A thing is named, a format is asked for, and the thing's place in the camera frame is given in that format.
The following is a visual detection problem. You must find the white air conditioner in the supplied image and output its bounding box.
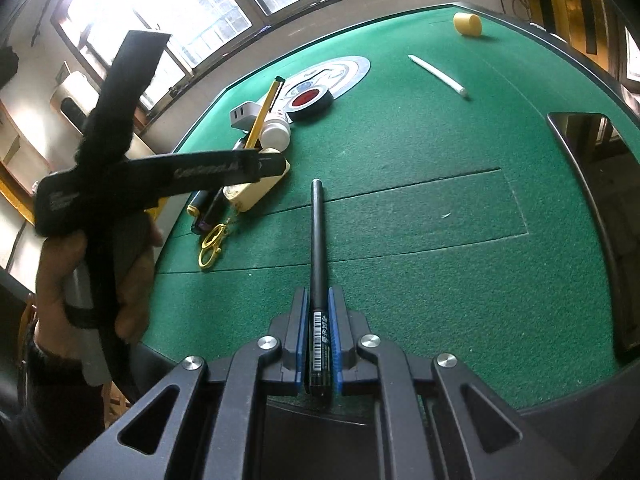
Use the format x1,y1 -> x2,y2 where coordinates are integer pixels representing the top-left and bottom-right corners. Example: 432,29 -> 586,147
49,71 -> 108,136

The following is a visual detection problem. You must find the cream plastic case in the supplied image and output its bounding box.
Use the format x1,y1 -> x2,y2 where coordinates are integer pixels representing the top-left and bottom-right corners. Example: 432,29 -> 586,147
222,147 -> 292,214

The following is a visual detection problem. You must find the white pill bottle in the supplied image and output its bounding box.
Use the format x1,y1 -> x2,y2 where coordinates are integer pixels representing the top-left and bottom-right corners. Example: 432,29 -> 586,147
259,109 -> 293,154

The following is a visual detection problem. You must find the white pen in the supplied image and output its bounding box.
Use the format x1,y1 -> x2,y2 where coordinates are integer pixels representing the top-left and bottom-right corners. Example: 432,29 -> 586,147
407,53 -> 471,100

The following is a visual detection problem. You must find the yellow black pen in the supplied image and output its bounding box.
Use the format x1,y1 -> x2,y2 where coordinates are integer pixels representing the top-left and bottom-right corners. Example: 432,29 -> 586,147
243,76 -> 286,150

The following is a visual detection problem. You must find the black glossy tray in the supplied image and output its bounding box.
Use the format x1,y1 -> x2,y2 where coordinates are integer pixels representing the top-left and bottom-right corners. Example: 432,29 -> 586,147
546,111 -> 640,369

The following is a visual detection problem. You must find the white wall charger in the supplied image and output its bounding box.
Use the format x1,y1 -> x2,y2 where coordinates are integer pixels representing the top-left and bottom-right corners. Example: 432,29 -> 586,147
229,101 -> 264,131

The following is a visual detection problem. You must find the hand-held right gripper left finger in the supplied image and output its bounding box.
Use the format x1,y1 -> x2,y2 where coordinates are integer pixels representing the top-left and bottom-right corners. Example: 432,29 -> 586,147
59,287 -> 309,480

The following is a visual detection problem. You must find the person's left hand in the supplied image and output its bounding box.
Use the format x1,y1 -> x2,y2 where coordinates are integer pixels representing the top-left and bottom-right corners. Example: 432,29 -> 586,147
34,210 -> 164,357

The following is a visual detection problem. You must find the black tape roll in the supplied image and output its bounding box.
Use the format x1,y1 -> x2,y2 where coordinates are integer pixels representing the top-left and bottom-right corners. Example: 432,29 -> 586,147
288,87 -> 335,122

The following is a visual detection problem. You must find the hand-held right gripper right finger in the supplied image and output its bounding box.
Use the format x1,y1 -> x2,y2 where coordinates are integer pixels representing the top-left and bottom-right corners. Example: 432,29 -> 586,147
329,287 -> 571,480

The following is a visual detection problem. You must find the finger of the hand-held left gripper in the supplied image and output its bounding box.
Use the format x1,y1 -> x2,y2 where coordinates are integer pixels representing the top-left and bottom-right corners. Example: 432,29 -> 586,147
252,152 -> 290,180

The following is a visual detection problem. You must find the gold carabiner keychain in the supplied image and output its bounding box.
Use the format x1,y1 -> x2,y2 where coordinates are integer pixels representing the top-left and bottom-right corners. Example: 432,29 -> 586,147
198,210 -> 241,271

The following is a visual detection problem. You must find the round table control panel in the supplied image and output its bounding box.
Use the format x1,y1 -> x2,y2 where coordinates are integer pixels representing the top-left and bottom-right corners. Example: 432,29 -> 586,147
270,54 -> 372,112

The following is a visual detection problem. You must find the window with metal grille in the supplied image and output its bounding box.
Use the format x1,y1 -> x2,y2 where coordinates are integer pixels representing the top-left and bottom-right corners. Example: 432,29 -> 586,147
52,0 -> 506,111

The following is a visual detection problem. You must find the person's left forearm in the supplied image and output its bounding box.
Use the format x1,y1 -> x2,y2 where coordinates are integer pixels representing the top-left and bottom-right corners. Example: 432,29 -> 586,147
0,325 -> 137,480

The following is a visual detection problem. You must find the white wooden cabinet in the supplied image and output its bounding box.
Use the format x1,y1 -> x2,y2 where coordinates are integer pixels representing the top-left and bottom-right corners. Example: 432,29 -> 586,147
0,102 -> 51,196

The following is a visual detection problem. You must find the black yellow-tipped marker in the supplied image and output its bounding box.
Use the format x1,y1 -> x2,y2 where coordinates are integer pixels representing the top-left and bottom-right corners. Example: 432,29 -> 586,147
187,189 -> 211,219

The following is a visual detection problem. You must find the yellow plastic cap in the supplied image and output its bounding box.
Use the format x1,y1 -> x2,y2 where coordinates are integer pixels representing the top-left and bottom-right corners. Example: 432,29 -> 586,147
452,11 -> 484,40

